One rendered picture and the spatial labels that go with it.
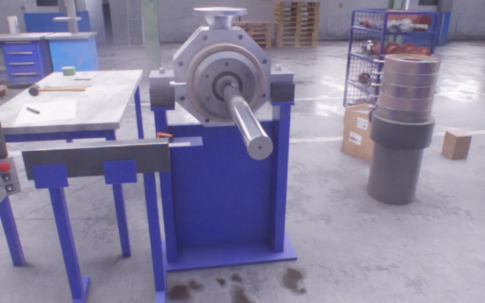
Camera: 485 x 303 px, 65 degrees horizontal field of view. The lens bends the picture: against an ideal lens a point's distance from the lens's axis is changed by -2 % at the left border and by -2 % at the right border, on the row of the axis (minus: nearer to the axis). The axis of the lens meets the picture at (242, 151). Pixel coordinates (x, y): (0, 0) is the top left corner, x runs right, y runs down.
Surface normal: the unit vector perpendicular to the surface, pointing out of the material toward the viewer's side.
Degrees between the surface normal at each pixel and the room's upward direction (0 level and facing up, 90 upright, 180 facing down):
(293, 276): 0
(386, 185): 90
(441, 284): 0
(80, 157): 90
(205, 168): 90
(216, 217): 90
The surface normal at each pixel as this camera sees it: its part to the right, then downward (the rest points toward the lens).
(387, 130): -0.70, 0.27
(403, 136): -0.29, 0.36
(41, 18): 0.13, 0.37
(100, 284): 0.00, -0.93
